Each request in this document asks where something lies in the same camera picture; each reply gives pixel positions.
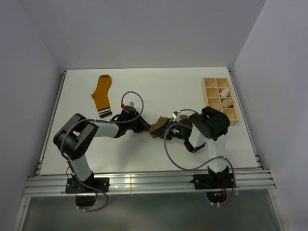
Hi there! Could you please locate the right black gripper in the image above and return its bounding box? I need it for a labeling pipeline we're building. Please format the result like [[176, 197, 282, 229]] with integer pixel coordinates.
[[152, 119, 187, 141]]

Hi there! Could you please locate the brown sock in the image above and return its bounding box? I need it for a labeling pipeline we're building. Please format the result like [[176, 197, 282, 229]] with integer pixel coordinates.
[[148, 115, 188, 139]]

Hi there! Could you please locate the mustard striped sock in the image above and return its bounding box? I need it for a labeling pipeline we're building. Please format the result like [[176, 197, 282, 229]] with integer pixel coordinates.
[[91, 75, 112, 118]]

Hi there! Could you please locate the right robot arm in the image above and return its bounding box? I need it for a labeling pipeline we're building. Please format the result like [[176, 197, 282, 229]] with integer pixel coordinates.
[[149, 106, 232, 188]]

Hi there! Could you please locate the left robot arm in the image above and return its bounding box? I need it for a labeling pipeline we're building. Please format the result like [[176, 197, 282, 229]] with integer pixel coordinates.
[[53, 106, 151, 193]]

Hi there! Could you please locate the wooden compartment box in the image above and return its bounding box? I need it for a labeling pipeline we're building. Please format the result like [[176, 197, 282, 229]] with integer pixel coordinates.
[[201, 77, 239, 125]]

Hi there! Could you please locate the lower rolled cream sock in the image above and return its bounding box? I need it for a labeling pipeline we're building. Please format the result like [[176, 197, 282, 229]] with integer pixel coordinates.
[[221, 98, 234, 108]]

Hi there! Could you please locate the rolled cream sock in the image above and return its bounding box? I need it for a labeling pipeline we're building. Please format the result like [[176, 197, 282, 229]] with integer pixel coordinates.
[[219, 88, 230, 98], [221, 98, 234, 108]]

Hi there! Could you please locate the upper rolled cream sock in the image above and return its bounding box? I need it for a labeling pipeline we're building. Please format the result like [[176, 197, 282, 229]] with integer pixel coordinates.
[[219, 88, 230, 98]]

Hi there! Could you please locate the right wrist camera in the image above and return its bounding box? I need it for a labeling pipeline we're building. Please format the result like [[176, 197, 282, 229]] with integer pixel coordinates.
[[172, 110, 181, 123]]

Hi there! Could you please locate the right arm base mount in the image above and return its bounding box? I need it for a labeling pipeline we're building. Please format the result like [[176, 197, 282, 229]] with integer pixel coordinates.
[[190, 172, 236, 204]]

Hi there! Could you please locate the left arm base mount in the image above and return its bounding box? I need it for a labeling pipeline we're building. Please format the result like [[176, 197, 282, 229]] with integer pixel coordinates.
[[65, 177, 110, 208]]

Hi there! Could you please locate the aluminium frame rail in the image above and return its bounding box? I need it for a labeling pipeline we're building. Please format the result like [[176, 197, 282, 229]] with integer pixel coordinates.
[[23, 169, 275, 197]]

